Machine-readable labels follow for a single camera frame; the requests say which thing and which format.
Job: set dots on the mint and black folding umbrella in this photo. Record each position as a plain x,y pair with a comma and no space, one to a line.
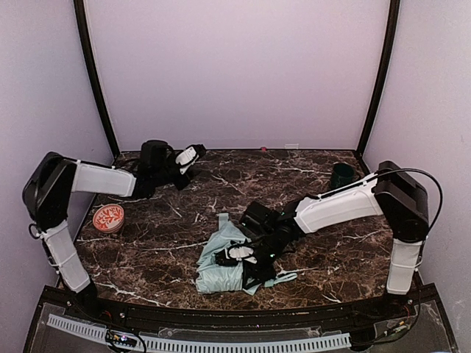
213,278

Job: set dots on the red patterned round bowl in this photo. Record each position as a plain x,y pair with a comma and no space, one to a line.
109,218

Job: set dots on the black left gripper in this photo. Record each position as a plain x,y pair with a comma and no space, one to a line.
180,173

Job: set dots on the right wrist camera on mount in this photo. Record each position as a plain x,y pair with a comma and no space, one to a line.
233,255

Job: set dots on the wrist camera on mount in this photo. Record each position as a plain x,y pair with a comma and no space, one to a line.
233,255
189,156

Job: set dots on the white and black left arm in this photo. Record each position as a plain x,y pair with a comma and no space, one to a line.
48,193

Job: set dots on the dark green marbled mug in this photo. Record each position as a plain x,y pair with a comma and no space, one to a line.
342,174

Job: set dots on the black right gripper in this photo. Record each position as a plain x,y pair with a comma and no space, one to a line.
246,265

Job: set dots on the grey slotted cable duct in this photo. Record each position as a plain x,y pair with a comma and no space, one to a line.
188,340

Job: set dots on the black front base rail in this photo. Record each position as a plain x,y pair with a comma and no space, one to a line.
427,313

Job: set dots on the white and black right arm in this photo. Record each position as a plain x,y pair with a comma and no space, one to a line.
408,200

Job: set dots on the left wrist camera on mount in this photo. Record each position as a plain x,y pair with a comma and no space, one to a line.
189,156

